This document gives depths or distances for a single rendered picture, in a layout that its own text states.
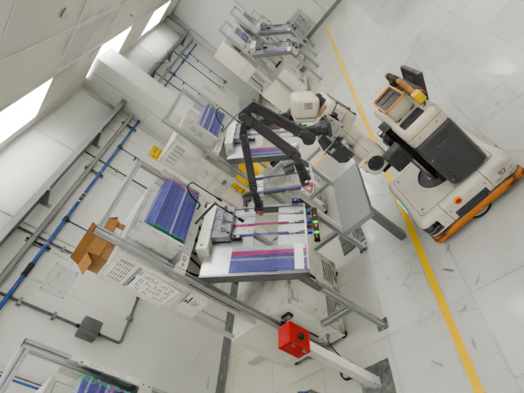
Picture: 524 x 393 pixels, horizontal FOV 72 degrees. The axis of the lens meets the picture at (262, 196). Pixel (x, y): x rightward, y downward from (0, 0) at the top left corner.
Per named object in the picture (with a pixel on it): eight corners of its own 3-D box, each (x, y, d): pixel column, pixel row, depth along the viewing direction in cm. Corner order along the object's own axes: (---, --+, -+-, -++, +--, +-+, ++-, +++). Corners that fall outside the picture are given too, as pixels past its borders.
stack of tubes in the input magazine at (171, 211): (199, 195, 273) (168, 175, 264) (184, 242, 233) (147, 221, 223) (190, 205, 279) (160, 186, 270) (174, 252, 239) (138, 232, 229)
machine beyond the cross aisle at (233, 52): (320, 62, 704) (244, -8, 638) (324, 76, 639) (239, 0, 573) (275, 112, 771) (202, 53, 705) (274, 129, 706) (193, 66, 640)
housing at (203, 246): (221, 217, 287) (217, 203, 279) (210, 263, 248) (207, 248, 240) (211, 217, 288) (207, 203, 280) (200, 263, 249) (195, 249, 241)
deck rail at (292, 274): (309, 276, 226) (309, 270, 223) (310, 278, 225) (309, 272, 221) (200, 281, 235) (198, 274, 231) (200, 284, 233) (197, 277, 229)
